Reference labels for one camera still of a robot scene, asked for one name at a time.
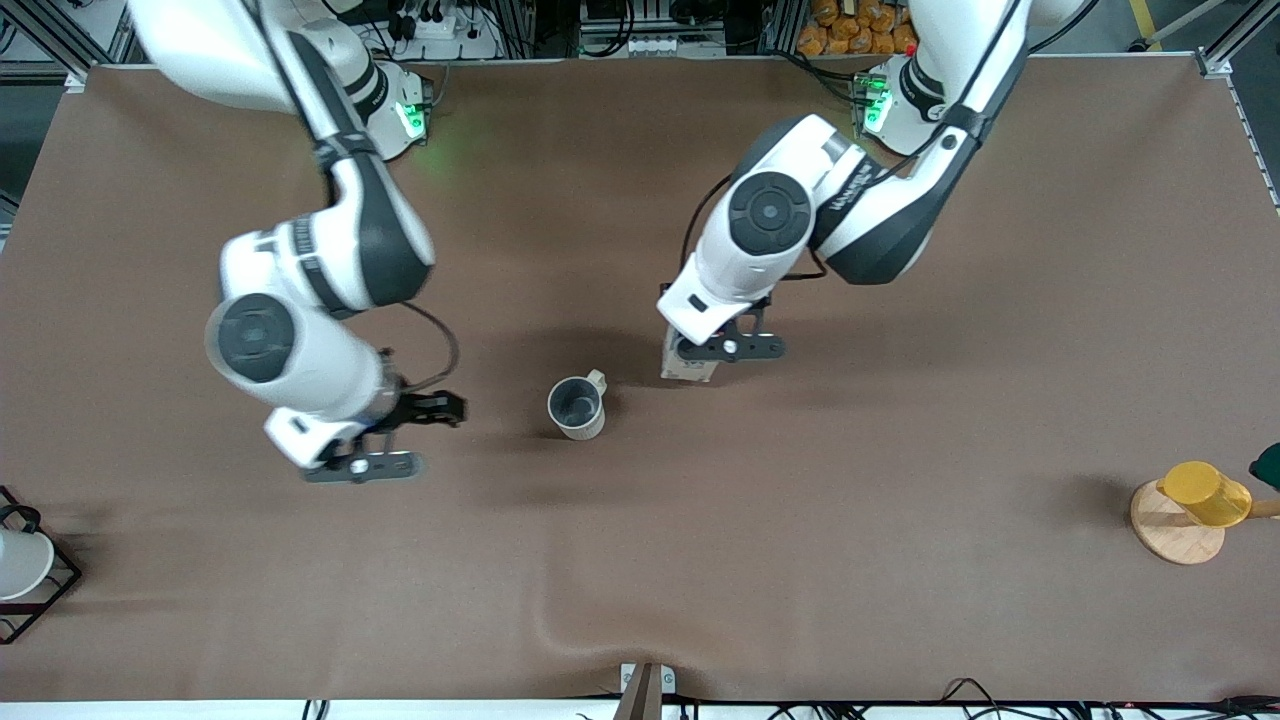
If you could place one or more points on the white narrow power strip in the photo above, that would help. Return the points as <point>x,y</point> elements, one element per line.
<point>670,46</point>

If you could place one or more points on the aluminium frame profile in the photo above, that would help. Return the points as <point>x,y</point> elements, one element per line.
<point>1240,90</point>
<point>70,45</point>

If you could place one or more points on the dark green cup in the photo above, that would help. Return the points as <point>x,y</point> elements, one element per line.
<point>1268,468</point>

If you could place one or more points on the yellow plastic cup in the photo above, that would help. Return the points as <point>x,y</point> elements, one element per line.
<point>1205,492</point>

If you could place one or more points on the white power strip with plugs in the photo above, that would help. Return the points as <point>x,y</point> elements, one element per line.
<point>445,30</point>

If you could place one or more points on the bag of orange bread rolls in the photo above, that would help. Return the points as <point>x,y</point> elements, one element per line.
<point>850,30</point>

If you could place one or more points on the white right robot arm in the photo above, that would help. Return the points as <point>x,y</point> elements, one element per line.
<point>300,340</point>

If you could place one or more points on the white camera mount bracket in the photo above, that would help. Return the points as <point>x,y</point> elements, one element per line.
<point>646,685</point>

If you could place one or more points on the round wooden cup stand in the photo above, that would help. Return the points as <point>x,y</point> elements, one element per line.
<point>1165,535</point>

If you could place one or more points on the white bowl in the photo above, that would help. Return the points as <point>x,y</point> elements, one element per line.
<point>20,565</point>

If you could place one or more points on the blue milk carton green cap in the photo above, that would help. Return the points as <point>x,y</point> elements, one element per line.
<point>690,372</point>

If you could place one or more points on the grey ceramic mug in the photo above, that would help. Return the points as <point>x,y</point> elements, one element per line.
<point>577,405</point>

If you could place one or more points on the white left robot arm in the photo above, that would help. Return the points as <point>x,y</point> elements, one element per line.
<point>770,215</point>

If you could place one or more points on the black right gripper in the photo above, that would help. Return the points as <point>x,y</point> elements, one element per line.
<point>418,409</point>

